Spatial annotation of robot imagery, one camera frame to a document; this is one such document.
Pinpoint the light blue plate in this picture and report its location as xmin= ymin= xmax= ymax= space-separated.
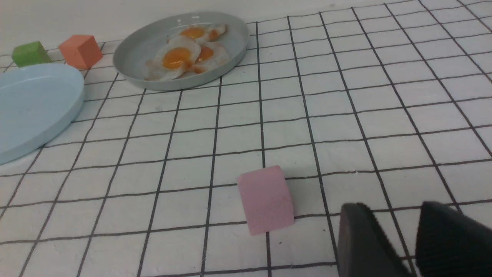
xmin=0 ymin=63 xmax=85 ymax=164

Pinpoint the fried egg front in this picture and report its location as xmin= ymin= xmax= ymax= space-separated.
xmin=145 ymin=35 xmax=201 ymax=81

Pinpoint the checkered white tablecloth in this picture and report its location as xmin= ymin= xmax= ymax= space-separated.
xmin=0 ymin=0 xmax=492 ymax=277

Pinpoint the green foam cube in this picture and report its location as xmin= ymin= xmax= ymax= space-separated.
xmin=11 ymin=41 xmax=52 ymax=68

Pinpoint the grey plate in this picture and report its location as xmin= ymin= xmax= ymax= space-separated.
xmin=113 ymin=11 xmax=250 ymax=91

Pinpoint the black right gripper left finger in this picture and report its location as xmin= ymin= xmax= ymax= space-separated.
xmin=337 ymin=203 xmax=412 ymax=277

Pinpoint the fried egg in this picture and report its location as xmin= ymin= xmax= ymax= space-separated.
xmin=166 ymin=23 xmax=228 ymax=45
xmin=145 ymin=35 xmax=201 ymax=81
xmin=187 ymin=42 xmax=230 ymax=74

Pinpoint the fried egg back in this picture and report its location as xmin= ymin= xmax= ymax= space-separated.
xmin=166 ymin=23 xmax=228 ymax=45

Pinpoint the orange foam cube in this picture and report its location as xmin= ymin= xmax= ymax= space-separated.
xmin=58 ymin=35 xmax=103 ymax=70

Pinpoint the fried egg middle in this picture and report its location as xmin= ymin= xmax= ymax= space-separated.
xmin=187 ymin=42 xmax=230 ymax=74

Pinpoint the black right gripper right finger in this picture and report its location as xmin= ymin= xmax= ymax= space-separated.
xmin=416 ymin=201 xmax=492 ymax=277

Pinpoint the pink foam cube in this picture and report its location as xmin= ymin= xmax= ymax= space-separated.
xmin=236 ymin=165 xmax=295 ymax=235

